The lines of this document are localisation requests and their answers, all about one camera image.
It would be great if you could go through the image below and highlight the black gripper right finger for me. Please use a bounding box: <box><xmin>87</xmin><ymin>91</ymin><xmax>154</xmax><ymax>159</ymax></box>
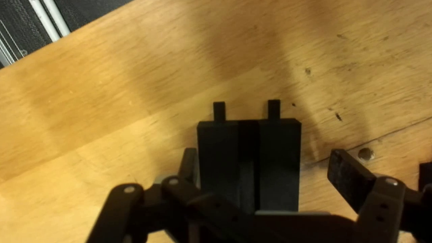
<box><xmin>326</xmin><ymin>149</ymin><xmax>432</xmax><ymax>243</ymax></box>

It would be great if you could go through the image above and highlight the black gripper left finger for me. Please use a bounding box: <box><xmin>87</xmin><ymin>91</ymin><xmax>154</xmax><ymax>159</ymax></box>
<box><xmin>85</xmin><ymin>148</ymin><xmax>257</xmax><ymax>243</ymax></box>

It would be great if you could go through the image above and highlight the white vertical frame post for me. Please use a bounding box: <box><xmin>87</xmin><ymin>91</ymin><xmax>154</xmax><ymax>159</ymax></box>
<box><xmin>27</xmin><ymin>0</ymin><xmax>71</xmax><ymax>45</ymax></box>

